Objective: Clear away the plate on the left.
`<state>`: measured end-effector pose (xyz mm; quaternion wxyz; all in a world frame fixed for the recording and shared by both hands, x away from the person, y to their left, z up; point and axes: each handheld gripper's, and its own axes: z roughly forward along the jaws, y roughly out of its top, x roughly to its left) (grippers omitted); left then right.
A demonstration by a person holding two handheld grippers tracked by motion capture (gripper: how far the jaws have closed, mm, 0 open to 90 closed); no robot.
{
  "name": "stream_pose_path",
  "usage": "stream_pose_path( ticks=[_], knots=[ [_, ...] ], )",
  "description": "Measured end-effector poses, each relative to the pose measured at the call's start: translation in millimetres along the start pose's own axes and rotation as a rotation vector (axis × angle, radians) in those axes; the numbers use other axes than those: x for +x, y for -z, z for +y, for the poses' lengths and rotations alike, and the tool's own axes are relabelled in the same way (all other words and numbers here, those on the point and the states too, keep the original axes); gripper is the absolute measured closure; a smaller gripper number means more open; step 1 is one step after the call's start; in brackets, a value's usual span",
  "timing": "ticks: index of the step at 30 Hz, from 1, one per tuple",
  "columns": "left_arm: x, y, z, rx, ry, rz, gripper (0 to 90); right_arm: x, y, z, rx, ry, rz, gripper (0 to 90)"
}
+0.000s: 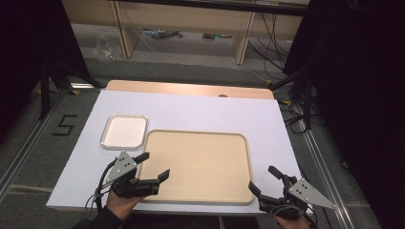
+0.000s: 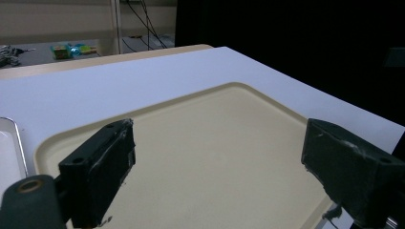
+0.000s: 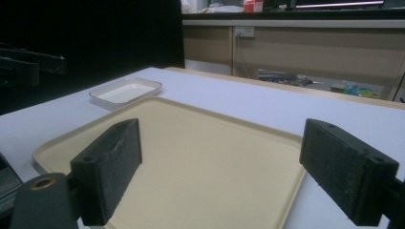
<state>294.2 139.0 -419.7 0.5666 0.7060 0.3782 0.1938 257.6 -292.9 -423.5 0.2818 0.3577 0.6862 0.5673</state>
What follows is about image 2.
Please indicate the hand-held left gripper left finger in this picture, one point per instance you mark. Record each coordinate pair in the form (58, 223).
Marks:
(95, 171)

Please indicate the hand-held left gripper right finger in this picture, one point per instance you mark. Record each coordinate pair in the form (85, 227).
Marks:
(353, 168)

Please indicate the white table mat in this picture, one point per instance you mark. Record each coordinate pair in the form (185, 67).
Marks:
(127, 79)

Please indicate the colourful toy pile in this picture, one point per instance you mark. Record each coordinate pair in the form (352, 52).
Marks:
(72, 51)

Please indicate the beige plastic tray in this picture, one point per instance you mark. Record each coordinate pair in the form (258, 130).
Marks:
(219, 152)

